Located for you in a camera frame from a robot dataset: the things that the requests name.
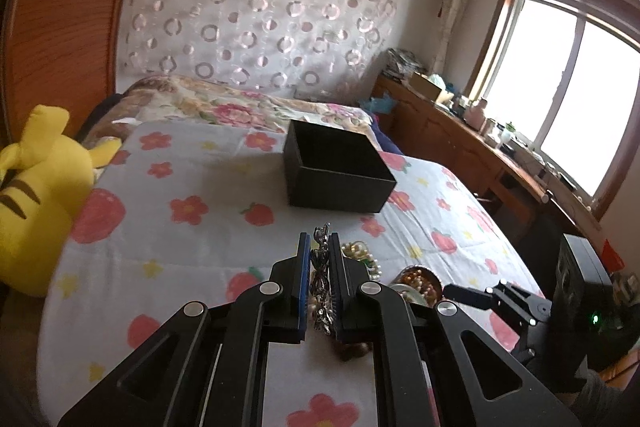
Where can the floral quilt blanket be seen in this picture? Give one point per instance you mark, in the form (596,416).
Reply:
(175,97)

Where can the round dish of beads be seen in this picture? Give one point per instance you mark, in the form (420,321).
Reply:
(419,285)

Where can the black jewelry box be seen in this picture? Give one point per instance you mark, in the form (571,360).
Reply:
(334,169)

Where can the pink bottle on cabinet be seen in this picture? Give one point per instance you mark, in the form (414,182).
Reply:
(474,115)

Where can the strawberry flower print bedsheet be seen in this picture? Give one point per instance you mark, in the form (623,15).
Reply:
(199,212)

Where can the window with wooden frame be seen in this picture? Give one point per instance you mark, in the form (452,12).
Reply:
(565,74)

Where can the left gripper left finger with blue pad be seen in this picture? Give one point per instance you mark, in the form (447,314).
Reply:
(205,366)

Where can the black speaker box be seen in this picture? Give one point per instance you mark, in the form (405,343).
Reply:
(583,292)

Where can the wooden wardrobe door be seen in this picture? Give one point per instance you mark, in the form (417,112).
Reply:
(59,53)

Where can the long wooden side cabinet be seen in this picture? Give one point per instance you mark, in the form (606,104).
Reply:
(513,197)

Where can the yellow striped plush toy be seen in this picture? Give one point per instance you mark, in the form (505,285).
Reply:
(53,176)

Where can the silver rhinestone hair comb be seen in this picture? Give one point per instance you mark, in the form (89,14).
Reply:
(321,306)

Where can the circle pattern sheer curtain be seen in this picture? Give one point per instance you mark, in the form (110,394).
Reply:
(320,49)

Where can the cardboard tissue box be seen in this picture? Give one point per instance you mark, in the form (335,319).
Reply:
(423,86)

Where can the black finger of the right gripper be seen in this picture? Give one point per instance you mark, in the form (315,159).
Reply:
(489,299)

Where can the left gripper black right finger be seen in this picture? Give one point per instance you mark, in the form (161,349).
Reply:
(435,366)

